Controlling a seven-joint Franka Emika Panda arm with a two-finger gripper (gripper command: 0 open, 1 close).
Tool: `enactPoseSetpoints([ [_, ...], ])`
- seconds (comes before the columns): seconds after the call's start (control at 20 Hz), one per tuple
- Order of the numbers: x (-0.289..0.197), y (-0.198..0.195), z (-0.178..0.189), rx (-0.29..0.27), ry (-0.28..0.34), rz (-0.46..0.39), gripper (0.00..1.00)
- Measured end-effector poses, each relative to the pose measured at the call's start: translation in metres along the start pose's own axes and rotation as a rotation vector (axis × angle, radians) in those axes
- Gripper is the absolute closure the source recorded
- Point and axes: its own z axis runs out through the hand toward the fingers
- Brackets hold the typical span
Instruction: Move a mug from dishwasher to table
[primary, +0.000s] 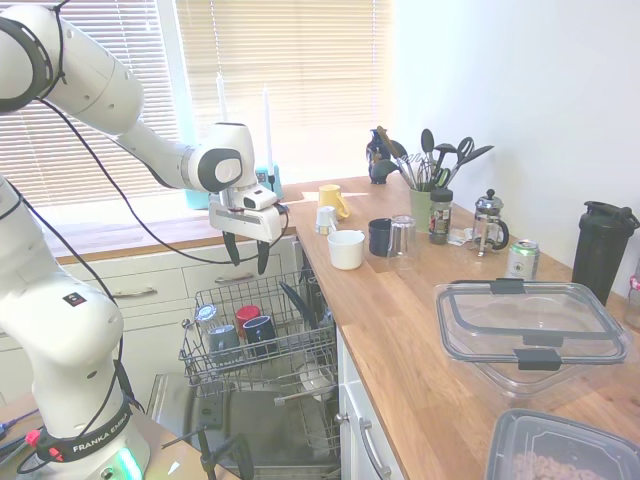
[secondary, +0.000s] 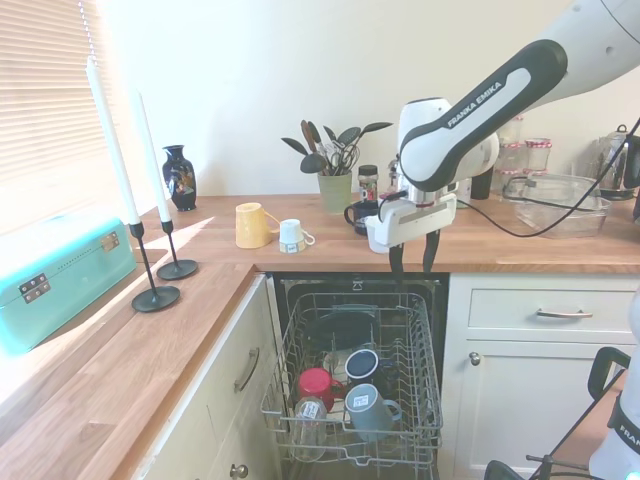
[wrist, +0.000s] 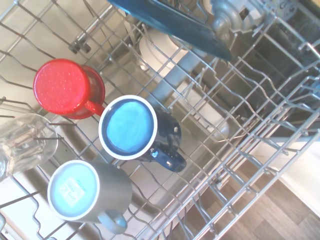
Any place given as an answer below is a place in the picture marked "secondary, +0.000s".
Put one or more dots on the yellow mug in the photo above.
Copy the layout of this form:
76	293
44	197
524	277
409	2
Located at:
250	225

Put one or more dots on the dark dinner plate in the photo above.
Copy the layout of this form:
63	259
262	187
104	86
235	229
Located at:
340	330

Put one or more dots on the white green drink can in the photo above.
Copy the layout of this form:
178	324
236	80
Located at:
464	192

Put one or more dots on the clear ribbed drinking glass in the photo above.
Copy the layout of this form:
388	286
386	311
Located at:
307	430

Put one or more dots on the tall white taper candle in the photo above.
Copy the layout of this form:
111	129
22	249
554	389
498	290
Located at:
112	145

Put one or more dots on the short white taper candle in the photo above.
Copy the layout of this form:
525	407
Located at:
152	160

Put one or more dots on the black table clamp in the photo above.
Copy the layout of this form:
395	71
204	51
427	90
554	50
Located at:
602	372

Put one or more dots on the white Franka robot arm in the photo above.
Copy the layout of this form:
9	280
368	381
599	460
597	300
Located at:
475	110

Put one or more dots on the black camera stand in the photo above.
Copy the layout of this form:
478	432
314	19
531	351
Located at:
540	462

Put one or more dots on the grey mug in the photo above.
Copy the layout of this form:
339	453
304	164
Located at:
367	415

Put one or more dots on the steel kettle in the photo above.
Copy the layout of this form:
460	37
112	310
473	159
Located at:
612	160

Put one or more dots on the teal metal bread box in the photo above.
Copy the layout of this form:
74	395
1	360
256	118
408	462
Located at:
60	280

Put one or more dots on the black pointed spatula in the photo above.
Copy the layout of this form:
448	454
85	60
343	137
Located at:
375	127

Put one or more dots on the glass jar red-check lid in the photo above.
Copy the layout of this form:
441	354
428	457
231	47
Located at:
512	160
538	155
516	130

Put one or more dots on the glass steel French press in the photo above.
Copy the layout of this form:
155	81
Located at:
394	175

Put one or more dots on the red mug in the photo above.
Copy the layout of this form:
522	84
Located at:
315	385

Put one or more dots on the dark blue floral vase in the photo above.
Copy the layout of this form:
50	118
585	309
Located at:
179	180

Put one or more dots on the black slotted spoon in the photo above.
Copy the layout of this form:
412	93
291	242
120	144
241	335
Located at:
350	135

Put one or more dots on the black shaker bottle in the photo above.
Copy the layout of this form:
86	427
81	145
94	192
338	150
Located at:
481	187

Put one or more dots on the cream window blind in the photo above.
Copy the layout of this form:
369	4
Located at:
45	100

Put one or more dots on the brown spice jar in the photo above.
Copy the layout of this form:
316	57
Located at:
368	182

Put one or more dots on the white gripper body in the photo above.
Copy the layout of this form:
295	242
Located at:
410	220

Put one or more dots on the round bronze cabinet knob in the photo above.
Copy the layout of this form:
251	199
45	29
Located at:
239	471

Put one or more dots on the navy printed mug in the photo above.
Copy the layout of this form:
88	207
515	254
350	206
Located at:
357	215

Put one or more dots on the round metal cabinet knob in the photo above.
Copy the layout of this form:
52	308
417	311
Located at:
474	358

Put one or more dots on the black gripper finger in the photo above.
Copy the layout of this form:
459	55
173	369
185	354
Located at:
430	252
397	257

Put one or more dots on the clear lidded plastic container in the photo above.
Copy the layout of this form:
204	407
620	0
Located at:
560	210

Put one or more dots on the black candle holder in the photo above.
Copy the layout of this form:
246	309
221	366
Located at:
177	270
155	300

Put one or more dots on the built-in dishwasher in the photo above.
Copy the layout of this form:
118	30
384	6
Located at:
360	285

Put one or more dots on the small white patterned cup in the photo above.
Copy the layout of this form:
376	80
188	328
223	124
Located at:
291	235

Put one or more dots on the black leaf-shaped spatula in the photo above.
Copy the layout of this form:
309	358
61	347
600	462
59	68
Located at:
295	145

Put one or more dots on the plain navy mug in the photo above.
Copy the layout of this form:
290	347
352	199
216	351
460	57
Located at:
362	364

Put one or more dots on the metal whisk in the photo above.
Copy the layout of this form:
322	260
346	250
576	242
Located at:
332	152

